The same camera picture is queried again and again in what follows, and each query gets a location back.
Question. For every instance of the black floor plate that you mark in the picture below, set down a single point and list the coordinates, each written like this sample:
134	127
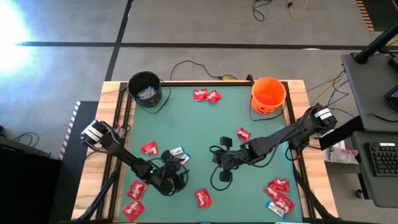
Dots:
73	168

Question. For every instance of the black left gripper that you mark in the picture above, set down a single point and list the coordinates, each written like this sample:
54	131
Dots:
174	177

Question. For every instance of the clear plastic bag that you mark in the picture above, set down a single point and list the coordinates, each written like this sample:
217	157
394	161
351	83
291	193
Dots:
339	154

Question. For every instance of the black jack-o-lantern bucket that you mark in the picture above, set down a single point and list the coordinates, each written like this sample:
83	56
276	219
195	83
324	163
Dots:
155	101

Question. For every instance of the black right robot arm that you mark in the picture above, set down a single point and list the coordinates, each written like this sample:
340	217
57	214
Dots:
280	137

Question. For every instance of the black cabinet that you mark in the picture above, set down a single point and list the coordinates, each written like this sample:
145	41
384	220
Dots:
28	193

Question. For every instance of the green table mat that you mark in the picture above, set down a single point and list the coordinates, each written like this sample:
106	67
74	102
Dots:
202	124

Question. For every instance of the black pole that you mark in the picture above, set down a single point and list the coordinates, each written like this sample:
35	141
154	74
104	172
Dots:
376	44

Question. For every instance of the orange jack-o-lantern bucket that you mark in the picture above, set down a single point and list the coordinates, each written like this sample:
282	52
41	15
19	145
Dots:
269	93

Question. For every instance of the black caster wheel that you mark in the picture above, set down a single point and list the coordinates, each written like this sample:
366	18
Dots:
359	193

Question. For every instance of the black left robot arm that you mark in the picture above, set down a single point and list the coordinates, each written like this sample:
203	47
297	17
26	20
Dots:
124	155

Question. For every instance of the black keyboard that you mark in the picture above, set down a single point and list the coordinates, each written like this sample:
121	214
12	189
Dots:
384	159

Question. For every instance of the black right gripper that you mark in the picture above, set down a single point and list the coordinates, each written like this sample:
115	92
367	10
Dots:
230	157

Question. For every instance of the yellow power plug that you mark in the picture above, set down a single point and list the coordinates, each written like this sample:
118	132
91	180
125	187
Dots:
228	78

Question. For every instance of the black tablet screen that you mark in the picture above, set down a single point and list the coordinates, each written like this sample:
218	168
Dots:
392	96

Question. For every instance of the grey keyboard desk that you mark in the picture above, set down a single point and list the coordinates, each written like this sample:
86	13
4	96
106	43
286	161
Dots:
379	189

